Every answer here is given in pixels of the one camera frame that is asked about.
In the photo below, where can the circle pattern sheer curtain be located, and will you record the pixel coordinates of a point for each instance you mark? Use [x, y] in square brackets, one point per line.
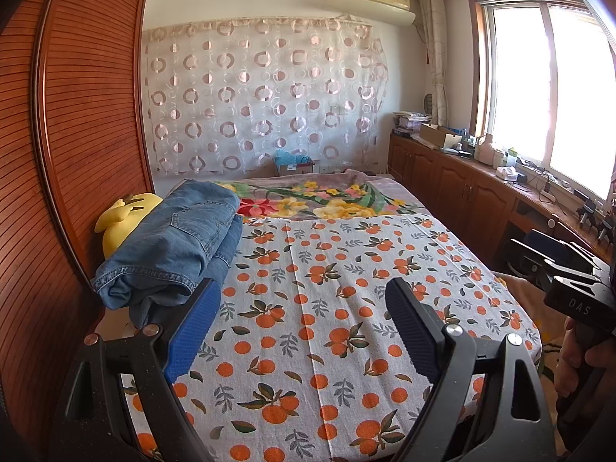
[264, 96]

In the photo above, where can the cardboard box with blue cloth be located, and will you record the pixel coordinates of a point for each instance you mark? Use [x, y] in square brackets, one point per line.
[293, 163]

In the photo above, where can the round woven fan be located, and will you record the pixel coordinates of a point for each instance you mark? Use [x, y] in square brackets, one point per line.
[427, 106]

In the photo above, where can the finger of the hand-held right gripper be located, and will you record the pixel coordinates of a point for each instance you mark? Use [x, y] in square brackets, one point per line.
[527, 262]
[544, 243]

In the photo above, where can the beige window curtain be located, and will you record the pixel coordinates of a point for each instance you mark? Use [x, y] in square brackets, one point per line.
[433, 48]

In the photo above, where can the wooden slatted wardrobe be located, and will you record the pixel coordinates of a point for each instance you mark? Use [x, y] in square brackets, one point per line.
[72, 130]

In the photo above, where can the floral blanket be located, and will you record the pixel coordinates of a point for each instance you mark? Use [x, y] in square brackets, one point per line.
[313, 197]

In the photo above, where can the faded blue jeans pants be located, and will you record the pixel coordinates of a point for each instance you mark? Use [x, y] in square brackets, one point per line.
[168, 250]

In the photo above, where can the open flat cardboard box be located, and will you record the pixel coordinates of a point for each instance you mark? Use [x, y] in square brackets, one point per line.
[435, 135]

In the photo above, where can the long wooden cabinet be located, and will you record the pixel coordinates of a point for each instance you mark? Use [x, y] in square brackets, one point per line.
[447, 178]

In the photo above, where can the white plastic jug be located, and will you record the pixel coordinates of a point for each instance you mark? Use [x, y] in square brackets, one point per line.
[486, 149]

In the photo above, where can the stack of papers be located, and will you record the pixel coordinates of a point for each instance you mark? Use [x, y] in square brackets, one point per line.
[409, 122]

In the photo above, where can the white power strip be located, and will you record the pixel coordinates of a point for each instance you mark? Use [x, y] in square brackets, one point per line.
[548, 195]

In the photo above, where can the person's right hand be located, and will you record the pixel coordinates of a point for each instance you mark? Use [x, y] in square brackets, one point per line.
[568, 361]

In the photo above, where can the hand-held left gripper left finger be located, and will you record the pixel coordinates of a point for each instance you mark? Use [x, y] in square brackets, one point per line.
[192, 327]

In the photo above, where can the window with wooden frame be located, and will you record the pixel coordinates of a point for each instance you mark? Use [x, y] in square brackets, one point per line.
[515, 82]

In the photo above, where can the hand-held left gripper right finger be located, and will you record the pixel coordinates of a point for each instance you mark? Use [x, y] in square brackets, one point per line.
[414, 332]

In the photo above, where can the small white box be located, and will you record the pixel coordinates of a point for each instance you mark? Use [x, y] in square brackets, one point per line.
[505, 173]

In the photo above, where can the green cap bottle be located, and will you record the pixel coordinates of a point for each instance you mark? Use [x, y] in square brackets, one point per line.
[512, 156]

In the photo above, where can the yellow plush toy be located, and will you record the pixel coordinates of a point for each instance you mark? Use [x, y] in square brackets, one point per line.
[125, 211]

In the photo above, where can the orange fruit print bed sheet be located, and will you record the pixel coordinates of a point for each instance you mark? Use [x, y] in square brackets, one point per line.
[313, 322]

